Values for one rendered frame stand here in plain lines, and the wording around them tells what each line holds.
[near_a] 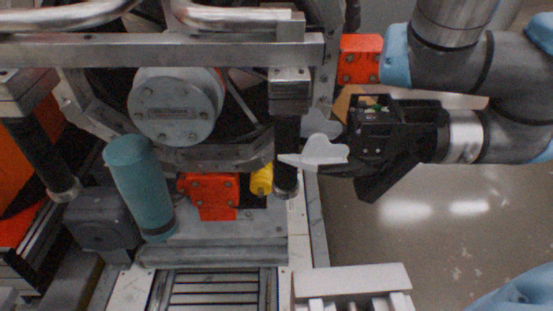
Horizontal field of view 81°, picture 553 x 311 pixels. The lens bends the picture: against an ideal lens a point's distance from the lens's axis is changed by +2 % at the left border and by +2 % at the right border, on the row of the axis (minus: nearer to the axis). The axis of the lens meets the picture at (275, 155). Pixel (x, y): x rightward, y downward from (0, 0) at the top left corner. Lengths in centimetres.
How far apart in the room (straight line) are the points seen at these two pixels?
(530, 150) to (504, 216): 121
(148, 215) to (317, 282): 44
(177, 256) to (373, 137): 88
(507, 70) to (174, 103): 41
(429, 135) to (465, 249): 108
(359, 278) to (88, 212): 81
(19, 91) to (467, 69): 51
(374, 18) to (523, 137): 60
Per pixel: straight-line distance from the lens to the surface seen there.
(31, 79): 51
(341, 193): 152
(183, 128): 52
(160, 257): 118
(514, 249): 162
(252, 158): 74
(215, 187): 81
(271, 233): 109
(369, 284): 41
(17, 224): 134
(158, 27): 73
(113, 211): 102
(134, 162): 63
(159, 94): 49
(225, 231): 111
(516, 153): 51
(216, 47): 39
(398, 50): 41
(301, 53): 39
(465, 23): 38
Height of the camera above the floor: 113
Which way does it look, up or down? 42 degrees down
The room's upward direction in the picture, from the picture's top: straight up
